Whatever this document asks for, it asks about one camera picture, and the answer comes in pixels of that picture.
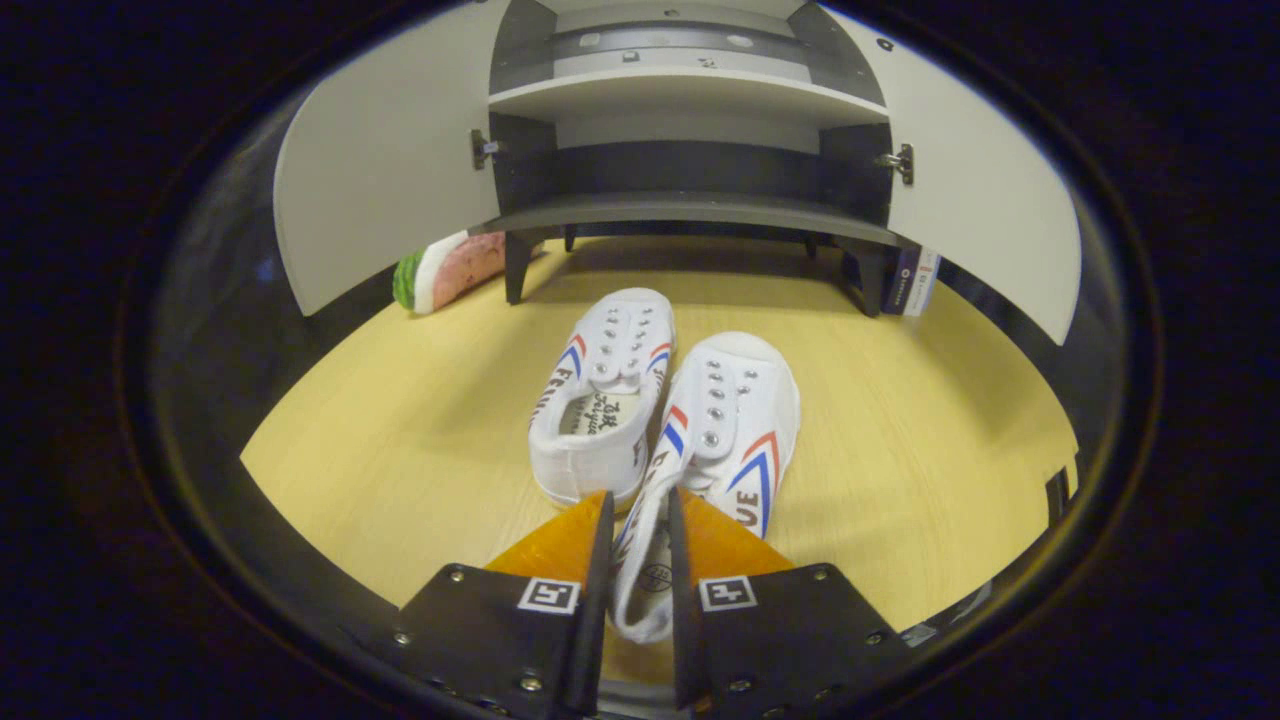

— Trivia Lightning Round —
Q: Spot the white shoe cabinet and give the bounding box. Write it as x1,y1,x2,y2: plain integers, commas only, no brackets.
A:
488,0,906,319

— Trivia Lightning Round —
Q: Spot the watermelon slice plush toy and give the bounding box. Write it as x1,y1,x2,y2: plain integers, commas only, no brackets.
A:
393,230,546,316

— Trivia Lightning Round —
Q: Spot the white shoe cabinet door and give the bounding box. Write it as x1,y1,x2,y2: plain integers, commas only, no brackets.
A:
820,5,1083,346
273,0,511,318

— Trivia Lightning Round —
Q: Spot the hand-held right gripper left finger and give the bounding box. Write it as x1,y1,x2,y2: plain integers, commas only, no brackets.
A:
393,489,615,719

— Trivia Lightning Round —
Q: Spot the white canvas shoe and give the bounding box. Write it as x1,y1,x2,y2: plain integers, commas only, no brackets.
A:
528,288,677,513
610,332,801,646

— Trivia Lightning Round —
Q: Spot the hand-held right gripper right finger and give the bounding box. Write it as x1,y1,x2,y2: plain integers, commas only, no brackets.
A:
667,486,913,719

